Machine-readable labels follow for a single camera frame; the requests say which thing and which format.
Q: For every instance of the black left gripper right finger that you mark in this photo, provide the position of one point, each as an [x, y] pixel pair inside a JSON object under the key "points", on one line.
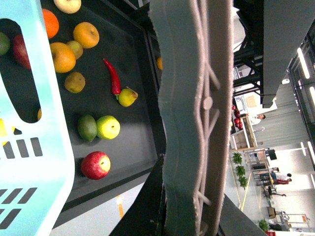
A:
{"points": [[233, 222]]}

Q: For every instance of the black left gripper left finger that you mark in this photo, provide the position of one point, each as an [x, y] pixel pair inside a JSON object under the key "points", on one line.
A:
{"points": [[146, 216]]}

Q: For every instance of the light teal shopping basket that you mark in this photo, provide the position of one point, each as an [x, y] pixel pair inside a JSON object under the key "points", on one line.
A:
{"points": [[36, 182]]}

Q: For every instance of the grey basket handle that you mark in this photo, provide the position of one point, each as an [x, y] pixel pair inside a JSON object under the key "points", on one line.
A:
{"points": [[195, 39]]}

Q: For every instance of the red yellow apple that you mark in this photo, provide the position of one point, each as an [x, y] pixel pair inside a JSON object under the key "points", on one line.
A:
{"points": [[96, 165]]}

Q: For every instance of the green apple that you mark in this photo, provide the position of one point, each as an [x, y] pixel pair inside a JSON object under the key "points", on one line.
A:
{"points": [[108, 127]]}

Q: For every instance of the green mango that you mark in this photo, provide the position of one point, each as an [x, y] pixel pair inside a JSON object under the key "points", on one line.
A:
{"points": [[87, 128]]}

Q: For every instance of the yellow pear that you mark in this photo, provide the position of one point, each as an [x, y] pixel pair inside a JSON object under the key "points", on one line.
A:
{"points": [[127, 97]]}

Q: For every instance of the red chili pepper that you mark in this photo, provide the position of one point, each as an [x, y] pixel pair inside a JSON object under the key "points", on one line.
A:
{"points": [[115, 81]]}

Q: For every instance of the brown yellow potato fruit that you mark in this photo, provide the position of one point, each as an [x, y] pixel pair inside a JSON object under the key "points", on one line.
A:
{"points": [[75, 82]]}

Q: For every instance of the yellow orange apple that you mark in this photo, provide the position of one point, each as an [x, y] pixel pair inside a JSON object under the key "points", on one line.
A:
{"points": [[63, 57]]}

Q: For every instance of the golden apple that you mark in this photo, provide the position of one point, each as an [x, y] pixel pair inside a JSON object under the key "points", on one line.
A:
{"points": [[86, 34]]}

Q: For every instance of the dark red apple right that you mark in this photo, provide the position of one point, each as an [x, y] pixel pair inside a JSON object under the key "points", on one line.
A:
{"points": [[20, 53]]}

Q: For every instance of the orange at right edge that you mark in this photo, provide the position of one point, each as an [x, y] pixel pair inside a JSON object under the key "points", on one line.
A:
{"points": [[51, 23]]}

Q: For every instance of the green lime lower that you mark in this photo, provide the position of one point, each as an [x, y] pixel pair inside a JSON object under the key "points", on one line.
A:
{"points": [[4, 43]]}

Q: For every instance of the white pear right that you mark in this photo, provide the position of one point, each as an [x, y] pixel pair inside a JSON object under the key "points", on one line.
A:
{"points": [[68, 6]]}

